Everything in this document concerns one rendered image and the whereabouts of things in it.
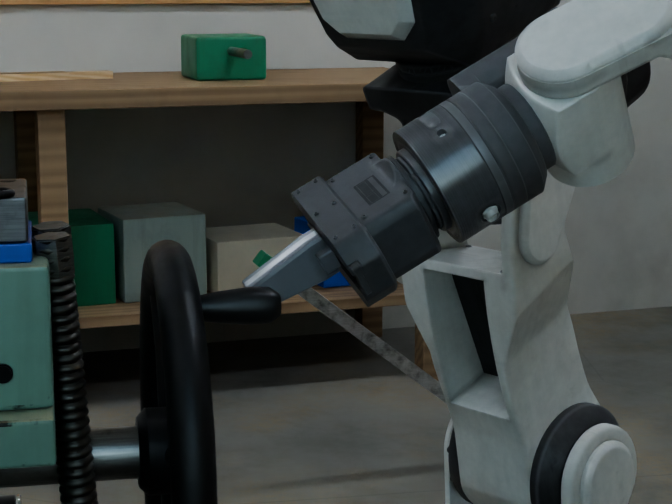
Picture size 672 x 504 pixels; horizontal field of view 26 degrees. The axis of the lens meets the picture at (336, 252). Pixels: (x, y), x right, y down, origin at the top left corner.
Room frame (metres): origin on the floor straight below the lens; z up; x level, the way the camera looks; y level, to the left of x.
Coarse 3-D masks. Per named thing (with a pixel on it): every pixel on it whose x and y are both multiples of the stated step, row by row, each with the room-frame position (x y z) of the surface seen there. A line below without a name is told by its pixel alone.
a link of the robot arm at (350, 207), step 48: (432, 144) 0.95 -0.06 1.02; (480, 144) 0.94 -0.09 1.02; (336, 192) 0.97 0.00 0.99; (384, 192) 0.95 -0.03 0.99; (432, 192) 0.95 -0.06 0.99; (480, 192) 0.94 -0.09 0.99; (336, 240) 0.92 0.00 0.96; (384, 240) 0.93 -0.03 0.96; (432, 240) 0.94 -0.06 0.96; (384, 288) 0.92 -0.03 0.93
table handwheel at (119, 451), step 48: (144, 288) 1.03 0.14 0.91; (192, 288) 0.90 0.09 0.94; (144, 336) 1.07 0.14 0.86; (192, 336) 0.86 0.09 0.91; (144, 384) 1.08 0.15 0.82; (192, 384) 0.84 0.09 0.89; (96, 432) 0.94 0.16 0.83; (144, 432) 0.94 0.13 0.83; (192, 432) 0.83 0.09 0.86; (0, 480) 0.92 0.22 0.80; (48, 480) 0.93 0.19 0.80; (96, 480) 0.94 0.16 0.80; (144, 480) 0.93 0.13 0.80; (192, 480) 0.82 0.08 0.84
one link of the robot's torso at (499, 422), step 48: (528, 240) 1.36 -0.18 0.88; (432, 288) 1.46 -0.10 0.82; (480, 288) 1.45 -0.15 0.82; (528, 288) 1.37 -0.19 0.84; (432, 336) 1.46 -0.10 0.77; (480, 336) 1.49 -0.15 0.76; (528, 336) 1.41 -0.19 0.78; (480, 384) 1.49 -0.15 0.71; (528, 384) 1.42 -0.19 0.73; (576, 384) 1.47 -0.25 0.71; (480, 432) 1.46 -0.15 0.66; (528, 432) 1.42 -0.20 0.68; (576, 432) 1.43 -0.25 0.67; (480, 480) 1.47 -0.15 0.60; (528, 480) 1.42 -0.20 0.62
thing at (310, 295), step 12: (264, 252) 3.14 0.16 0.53; (312, 288) 3.15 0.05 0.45; (312, 300) 3.15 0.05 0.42; (324, 300) 3.16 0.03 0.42; (324, 312) 3.16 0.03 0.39; (336, 312) 3.17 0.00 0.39; (348, 324) 3.17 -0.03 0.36; (360, 324) 3.18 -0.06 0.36; (360, 336) 3.18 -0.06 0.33; (372, 336) 3.19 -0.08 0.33; (372, 348) 3.19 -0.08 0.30; (384, 348) 3.20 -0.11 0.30; (396, 360) 3.21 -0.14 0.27; (408, 360) 3.21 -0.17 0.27; (408, 372) 3.21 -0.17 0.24; (420, 372) 3.22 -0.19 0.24; (420, 384) 3.22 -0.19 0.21; (432, 384) 3.23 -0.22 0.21
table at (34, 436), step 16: (0, 416) 0.84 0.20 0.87; (16, 416) 0.84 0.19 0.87; (32, 416) 0.84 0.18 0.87; (48, 416) 0.84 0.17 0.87; (0, 432) 0.83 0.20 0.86; (16, 432) 0.83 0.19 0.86; (32, 432) 0.83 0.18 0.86; (48, 432) 0.84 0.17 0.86; (0, 448) 0.83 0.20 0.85; (16, 448) 0.83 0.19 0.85; (32, 448) 0.83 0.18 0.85; (48, 448) 0.84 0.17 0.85; (0, 464) 0.83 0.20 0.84; (16, 464) 0.83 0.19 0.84; (32, 464) 0.83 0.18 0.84; (48, 464) 0.84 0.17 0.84
